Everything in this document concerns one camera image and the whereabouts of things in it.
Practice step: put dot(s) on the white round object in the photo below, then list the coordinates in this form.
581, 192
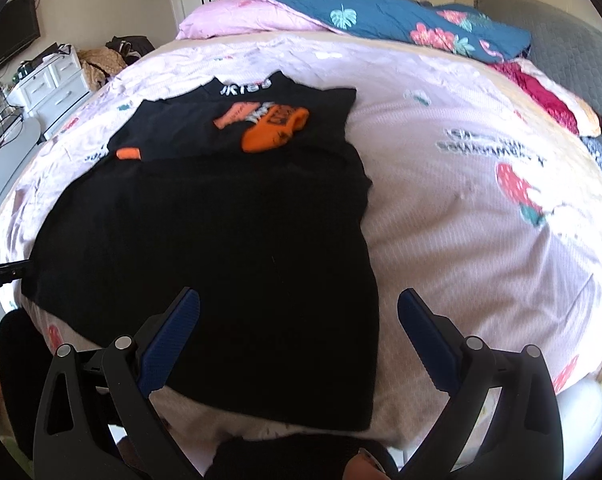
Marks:
581, 425

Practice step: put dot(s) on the pink pillow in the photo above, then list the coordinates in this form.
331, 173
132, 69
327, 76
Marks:
241, 17

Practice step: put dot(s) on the white drawer cabinet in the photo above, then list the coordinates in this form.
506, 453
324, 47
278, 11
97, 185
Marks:
51, 90

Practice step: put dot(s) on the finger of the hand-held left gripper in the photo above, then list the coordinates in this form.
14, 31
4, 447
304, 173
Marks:
8, 272

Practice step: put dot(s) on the grey quilted headboard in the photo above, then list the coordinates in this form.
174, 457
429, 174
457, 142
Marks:
566, 50

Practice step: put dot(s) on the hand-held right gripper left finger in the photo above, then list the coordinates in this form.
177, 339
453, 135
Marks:
168, 345

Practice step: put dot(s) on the black bag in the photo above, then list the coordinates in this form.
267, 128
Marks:
131, 47

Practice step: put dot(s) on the black long-sleeve sweater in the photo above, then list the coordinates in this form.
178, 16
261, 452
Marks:
206, 260

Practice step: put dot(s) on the black television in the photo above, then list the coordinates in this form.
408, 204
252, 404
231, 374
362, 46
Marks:
8, 35

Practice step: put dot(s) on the person's right hand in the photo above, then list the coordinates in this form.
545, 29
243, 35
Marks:
363, 465

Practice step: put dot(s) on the blue floral duvet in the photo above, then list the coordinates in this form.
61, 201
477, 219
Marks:
396, 22

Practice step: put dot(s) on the beige cloth pile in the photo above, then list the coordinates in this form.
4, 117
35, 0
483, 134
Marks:
98, 67

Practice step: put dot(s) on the red patterned pillow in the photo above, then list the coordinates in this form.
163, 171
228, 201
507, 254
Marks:
541, 92

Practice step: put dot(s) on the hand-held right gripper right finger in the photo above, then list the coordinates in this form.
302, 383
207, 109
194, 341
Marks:
431, 345

